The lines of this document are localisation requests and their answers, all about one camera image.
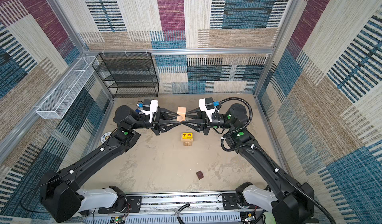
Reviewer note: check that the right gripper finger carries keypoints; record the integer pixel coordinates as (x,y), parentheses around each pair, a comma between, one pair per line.
(196,125)
(195,114)

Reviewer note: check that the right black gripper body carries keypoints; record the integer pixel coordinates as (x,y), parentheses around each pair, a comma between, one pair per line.
(206,125)

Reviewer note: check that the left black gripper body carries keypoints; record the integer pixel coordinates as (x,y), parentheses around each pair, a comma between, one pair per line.
(157,119)

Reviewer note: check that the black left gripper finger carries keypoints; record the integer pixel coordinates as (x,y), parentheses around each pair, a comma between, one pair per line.
(169,114)
(167,125)

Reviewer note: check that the wood arch block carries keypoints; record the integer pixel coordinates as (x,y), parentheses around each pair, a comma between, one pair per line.
(181,114)

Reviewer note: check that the plain wood block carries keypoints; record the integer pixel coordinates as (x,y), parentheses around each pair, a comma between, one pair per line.
(188,140)

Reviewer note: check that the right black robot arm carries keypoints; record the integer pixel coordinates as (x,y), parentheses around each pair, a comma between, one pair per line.
(287,200)

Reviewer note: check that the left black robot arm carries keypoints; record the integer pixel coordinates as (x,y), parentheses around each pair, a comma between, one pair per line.
(61,193)

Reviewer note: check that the dark red triangular block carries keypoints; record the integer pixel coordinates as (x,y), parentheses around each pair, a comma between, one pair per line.
(200,175)

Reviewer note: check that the round tin can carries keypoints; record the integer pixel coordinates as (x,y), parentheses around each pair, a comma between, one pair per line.
(105,137)

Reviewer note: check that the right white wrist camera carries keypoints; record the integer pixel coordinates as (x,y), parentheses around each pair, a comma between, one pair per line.
(210,107)

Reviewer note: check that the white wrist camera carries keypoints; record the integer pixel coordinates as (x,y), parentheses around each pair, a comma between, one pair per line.
(210,107)
(149,107)

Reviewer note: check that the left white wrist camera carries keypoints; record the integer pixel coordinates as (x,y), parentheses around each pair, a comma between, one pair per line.
(149,107)

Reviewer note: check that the black wire mesh shelf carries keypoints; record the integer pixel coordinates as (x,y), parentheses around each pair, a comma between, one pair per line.
(127,74)

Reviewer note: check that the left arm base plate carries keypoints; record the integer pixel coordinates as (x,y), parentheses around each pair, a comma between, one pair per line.
(131,204)

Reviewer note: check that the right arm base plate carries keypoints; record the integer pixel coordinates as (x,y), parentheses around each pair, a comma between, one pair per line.
(230,202)

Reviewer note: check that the white wire mesh basket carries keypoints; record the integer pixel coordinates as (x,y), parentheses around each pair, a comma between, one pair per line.
(56,105)

